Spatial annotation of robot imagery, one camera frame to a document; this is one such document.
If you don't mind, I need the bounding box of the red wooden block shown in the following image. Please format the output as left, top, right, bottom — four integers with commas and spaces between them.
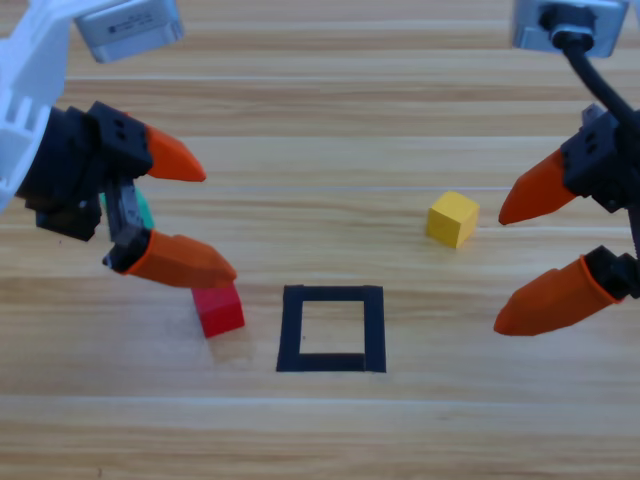
192, 281, 246, 340

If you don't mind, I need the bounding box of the yellow wooden block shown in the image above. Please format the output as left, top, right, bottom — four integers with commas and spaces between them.
425, 190, 481, 250

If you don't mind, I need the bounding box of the black tape square outline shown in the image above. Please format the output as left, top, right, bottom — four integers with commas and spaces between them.
275, 284, 388, 375

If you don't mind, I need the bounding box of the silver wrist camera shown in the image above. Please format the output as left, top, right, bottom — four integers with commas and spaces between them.
73, 0, 185, 65
510, 0, 630, 60

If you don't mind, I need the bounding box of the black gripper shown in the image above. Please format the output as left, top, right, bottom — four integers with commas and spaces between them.
493, 102, 640, 337
14, 101, 238, 290

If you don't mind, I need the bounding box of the black camera cable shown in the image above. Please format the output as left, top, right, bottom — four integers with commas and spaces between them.
538, 0, 640, 136

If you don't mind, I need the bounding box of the green wooden block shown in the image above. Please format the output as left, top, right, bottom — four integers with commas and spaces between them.
98, 187, 157, 231

